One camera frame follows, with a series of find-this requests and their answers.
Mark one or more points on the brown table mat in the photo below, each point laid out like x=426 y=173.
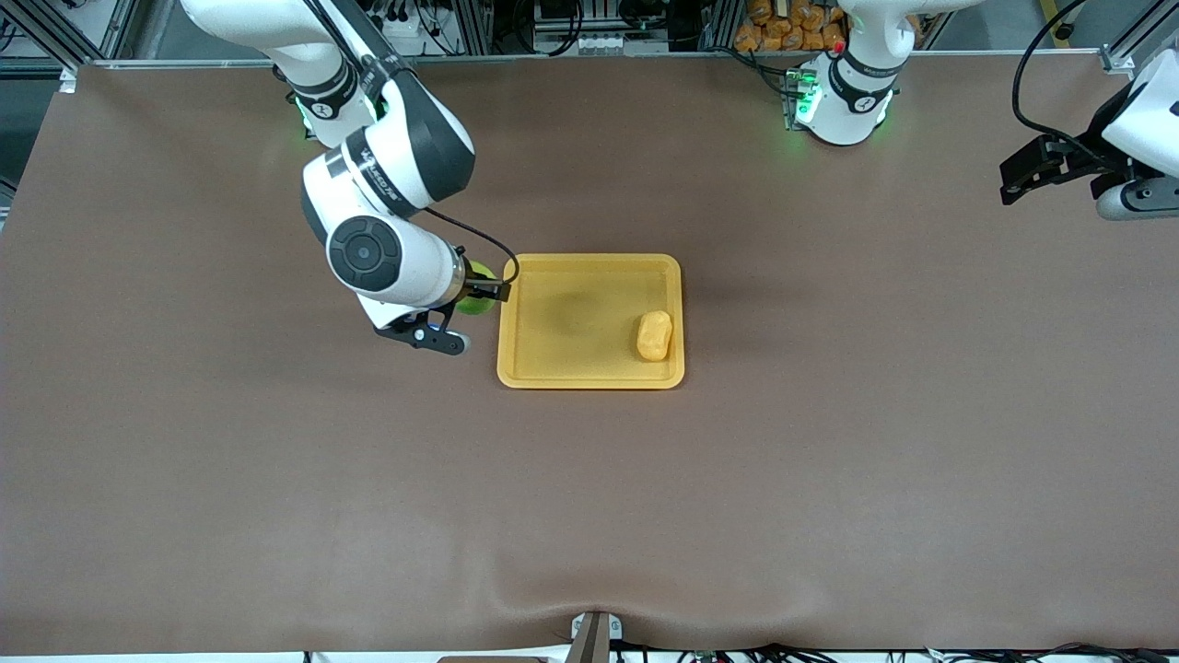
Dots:
x=368 y=460

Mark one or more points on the aluminium frame profile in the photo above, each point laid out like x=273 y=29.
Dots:
x=474 y=28
x=720 y=26
x=64 y=32
x=1138 y=37

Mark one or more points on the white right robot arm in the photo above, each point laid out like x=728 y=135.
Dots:
x=410 y=157

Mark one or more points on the yellow plastic tray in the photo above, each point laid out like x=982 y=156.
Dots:
x=580 y=359

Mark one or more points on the metal clamp bracket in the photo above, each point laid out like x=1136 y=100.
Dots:
x=596 y=637

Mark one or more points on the white power strip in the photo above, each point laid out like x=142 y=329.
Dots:
x=410 y=37

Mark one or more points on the green apple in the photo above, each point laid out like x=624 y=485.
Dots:
x=479 y=271

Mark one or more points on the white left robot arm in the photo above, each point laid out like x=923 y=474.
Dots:
x=847 y=110

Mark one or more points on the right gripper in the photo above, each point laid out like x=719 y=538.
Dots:
x=483 y=290

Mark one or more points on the white connector block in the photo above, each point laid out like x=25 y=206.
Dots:
x=599 y=43

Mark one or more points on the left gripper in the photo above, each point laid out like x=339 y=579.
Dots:
x=1083 y=158

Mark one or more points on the yellow potato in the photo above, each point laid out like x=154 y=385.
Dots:
x=654 y=336

